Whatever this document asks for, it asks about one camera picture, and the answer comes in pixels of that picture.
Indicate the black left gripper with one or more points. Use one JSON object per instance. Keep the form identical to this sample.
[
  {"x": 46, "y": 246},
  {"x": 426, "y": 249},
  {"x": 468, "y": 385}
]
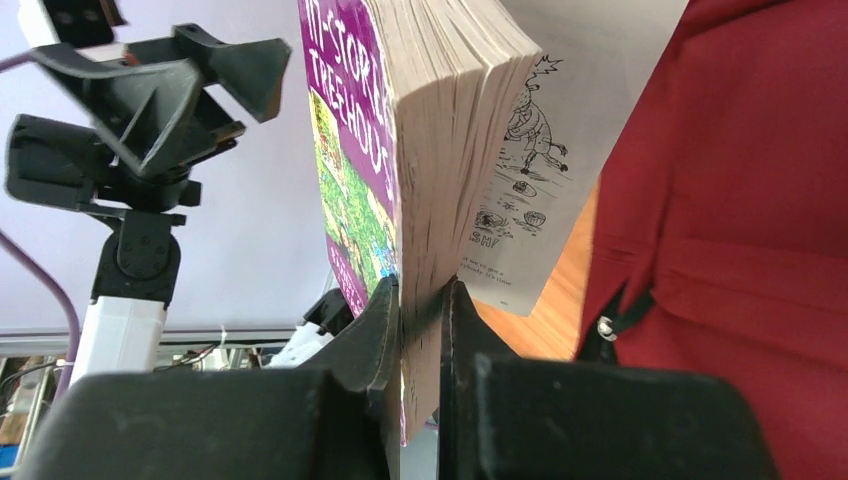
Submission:
[{"x": 144, "y": 113}]

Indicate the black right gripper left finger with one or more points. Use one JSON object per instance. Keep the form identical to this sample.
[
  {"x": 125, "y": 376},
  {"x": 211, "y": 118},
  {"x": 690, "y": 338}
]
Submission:
[{"x": 336, "y": 416}]

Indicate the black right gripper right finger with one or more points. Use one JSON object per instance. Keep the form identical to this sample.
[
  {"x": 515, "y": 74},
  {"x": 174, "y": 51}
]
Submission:
[{"x": 507, "y": 417}]

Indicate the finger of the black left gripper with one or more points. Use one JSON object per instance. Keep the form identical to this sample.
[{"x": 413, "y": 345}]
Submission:
[{"x": 252, "y": 72}]

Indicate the purple treehouse book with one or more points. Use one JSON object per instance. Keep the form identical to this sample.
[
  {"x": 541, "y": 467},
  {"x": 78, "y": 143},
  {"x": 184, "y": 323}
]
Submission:
[{"x": 460, "y": 139}]

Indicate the red backpack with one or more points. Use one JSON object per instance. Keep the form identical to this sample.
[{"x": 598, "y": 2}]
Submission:
[{"x": 720, "y": 236}]

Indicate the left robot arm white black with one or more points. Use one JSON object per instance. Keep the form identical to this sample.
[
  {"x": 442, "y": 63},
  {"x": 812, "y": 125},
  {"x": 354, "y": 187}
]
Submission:
[{"x": 139, "y": 262}]

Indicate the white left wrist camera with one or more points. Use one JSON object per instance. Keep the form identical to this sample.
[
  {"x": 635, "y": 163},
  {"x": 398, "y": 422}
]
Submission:
[{"x": 79, "y": 23}]

